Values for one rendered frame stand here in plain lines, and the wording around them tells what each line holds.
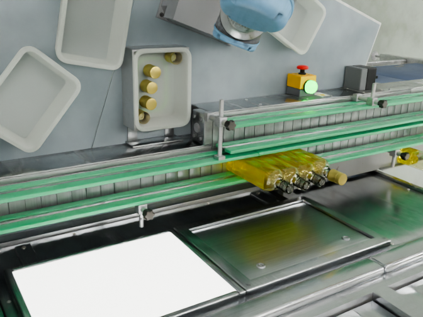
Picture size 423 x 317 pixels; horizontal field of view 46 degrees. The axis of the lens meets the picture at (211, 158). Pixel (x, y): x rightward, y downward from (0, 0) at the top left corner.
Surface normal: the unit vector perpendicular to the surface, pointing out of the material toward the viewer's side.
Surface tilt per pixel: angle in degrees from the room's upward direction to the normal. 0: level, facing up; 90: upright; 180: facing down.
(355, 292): 90
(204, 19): 1
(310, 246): 90
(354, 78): 90
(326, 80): 0
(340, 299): 90
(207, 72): 0
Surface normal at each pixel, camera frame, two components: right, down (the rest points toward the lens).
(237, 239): 0.04, -0.94
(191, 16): 0.53, 0.30
